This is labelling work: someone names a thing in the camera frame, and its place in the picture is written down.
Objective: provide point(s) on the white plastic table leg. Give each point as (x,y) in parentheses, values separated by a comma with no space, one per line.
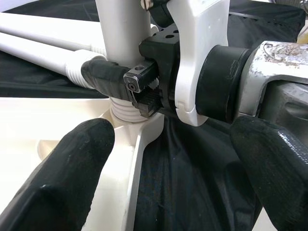
(120,36)
(36,29)
(36,51)

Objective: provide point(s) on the white plastic children table top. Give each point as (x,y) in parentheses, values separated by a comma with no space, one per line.
(24,125)

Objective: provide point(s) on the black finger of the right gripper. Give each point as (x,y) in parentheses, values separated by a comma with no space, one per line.
(103,75)

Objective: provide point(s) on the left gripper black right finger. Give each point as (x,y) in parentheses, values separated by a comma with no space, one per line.
(276,178)

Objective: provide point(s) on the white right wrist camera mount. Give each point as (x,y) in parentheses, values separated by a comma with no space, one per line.
(204,36)

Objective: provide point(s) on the black table cloth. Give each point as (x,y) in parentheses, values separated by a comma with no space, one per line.
(192,168)

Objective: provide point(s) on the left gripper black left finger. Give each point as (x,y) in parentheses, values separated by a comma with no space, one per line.
(60,183)

